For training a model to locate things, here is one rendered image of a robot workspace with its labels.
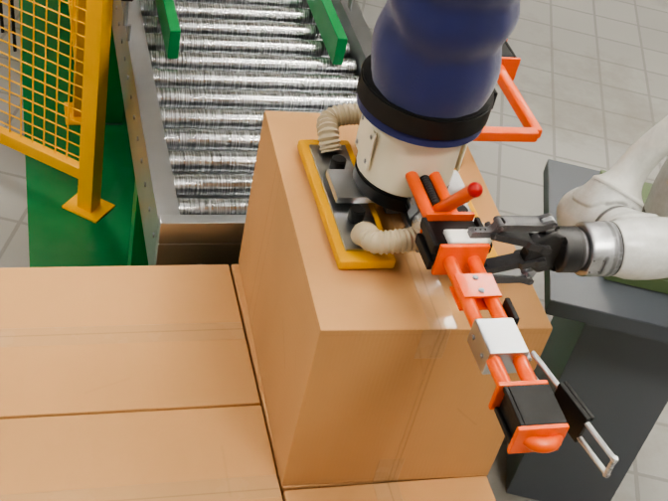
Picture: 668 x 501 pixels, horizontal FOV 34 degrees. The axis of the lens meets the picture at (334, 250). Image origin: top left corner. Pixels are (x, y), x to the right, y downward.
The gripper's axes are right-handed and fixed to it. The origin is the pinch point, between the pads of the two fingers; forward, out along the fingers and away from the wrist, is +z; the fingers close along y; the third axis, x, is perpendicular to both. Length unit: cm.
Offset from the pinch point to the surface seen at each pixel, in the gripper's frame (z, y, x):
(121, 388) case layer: 47, 54, 22
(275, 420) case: 21, 49, 8
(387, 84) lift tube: 9.9, -16.1, 21.4
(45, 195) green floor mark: 55, 108, 147
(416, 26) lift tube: 8.4, -27.8, 19.7
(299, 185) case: 16.6, 13.5, 33.3
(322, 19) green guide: -21, 48, 152
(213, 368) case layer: 29, 54, 26
